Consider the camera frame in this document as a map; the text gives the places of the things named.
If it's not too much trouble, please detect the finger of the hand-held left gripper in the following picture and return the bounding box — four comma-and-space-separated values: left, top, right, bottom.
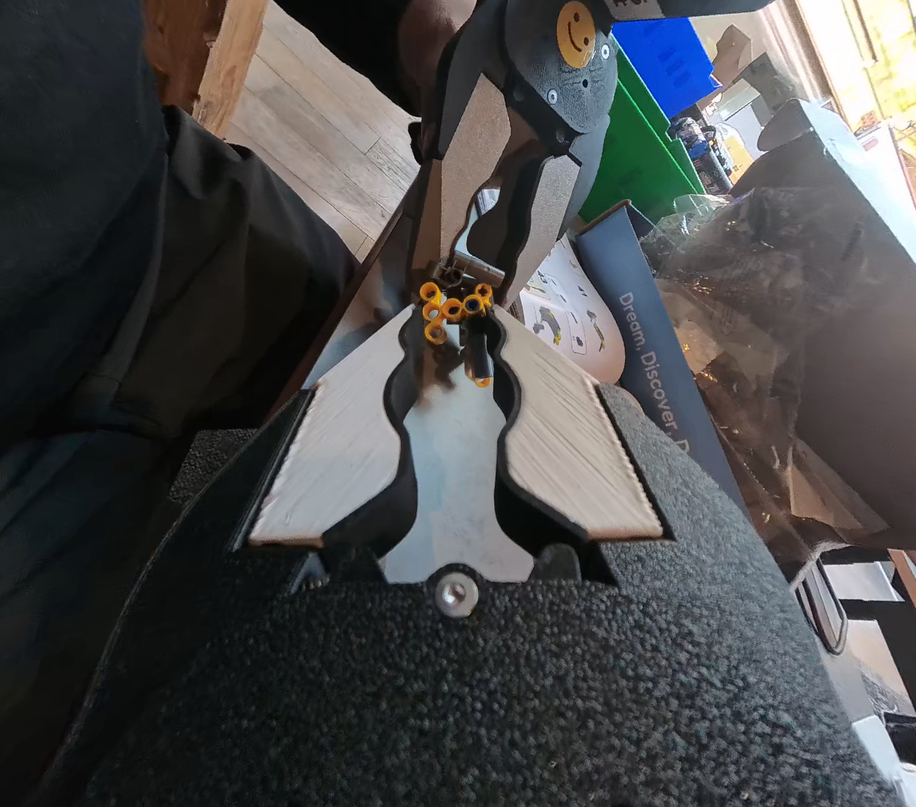
410, 74, 512, 284
468, 152, 582, 307

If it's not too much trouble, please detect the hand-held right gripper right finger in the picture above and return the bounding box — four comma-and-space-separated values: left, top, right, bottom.
487, 306, 665, 542

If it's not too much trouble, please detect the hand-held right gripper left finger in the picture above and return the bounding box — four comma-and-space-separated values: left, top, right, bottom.
247, 304, 419, 549

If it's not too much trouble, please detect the yellow grey brick assembly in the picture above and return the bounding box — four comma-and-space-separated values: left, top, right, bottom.
431, 251, 507, 287

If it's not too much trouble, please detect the black grey pin connector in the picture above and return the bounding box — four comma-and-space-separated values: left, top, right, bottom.
464, 319, 496, 390

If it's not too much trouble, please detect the yellow three-hole connector brick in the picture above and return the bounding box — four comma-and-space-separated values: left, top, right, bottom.
418, 281, 464, 347

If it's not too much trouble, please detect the person's left hand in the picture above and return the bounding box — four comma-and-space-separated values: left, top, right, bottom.
397, 0, 478, 108

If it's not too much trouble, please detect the green plastic bin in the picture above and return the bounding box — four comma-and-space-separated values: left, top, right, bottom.
578, 52, 707, 226

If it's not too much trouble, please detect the blue plastic bin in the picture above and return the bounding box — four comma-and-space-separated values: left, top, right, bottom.
610, 17, 724, 122

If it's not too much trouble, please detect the open instruction booklet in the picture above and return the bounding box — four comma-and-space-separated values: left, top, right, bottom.
519, 234, 628, 387

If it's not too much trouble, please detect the blue cardboard box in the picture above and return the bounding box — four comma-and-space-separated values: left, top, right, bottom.
574, 98, 916, 550

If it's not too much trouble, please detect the crumpled clear plastic bag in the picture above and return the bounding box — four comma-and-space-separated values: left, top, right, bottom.
639, 184, 916, 539

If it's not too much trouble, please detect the wooden pillar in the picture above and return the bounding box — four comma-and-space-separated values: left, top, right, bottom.
132, 0, 271, 140

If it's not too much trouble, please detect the person's body in black clothing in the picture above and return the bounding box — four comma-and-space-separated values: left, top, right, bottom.
0, 0, 359, 807

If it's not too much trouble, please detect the black office chair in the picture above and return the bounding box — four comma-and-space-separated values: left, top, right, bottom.
791, 560, 850, 655

